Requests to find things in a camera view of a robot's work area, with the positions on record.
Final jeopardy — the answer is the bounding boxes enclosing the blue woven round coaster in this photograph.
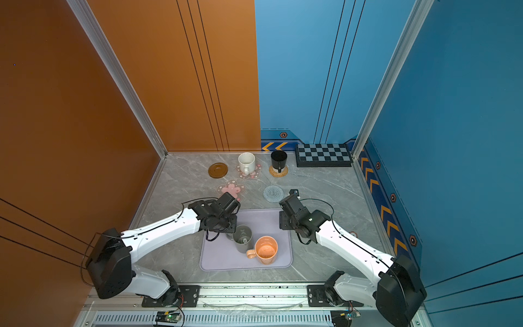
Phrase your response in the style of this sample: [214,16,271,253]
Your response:
[263,185,285,203]

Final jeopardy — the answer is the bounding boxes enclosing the pink flower coaster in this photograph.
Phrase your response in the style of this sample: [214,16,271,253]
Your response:
[218,181,245,202]
[236,163,262,180]

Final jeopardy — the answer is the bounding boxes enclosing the grey mug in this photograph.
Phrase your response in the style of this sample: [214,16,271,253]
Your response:
[226,225,254,253]

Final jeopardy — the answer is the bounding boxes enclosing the brown wooden coaster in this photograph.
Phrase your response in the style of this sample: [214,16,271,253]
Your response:
[208,162,228,178]

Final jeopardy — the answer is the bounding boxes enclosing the rattan woven round coaster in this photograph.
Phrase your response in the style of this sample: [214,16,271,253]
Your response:
[269,166,289,178]

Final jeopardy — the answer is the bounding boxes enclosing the black mug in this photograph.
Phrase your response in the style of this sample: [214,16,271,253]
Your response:
[271,150,287,172]

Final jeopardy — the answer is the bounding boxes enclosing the white mug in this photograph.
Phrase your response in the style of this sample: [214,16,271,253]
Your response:
[238,152,256,176]

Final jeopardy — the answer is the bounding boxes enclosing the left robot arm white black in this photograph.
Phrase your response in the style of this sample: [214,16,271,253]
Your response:
[85,208,238,307]

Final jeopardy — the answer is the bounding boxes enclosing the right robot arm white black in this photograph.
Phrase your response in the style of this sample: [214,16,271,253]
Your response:
[280,208,427,326]

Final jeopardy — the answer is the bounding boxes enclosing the lavender silicone tray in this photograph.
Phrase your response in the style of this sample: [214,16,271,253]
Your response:
[200,208,293,271]

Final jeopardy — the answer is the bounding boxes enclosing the orange mug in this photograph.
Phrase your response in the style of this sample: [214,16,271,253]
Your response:
[246,236,279,265]

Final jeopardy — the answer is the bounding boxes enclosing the black checkerboard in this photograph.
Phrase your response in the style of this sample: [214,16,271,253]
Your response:
[295,144,353,168]

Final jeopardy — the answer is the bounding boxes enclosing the circuit board right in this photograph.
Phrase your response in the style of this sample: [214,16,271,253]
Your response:
[330,309,361,327]

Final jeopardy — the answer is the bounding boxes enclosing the green circuit board left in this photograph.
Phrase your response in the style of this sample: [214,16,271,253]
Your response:
[154,311,184,326]

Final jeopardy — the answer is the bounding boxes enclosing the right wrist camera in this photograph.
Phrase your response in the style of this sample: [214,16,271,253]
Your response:
[279,189,310,220]

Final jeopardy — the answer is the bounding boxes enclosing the aluminium front rail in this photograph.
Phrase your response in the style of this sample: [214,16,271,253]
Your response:
[81,281,426,312]

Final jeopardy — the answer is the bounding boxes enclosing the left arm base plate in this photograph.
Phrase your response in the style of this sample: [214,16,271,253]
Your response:
[141,285,200,309]

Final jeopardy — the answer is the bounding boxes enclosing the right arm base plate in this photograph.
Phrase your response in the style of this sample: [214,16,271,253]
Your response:
[306,285,364,308]

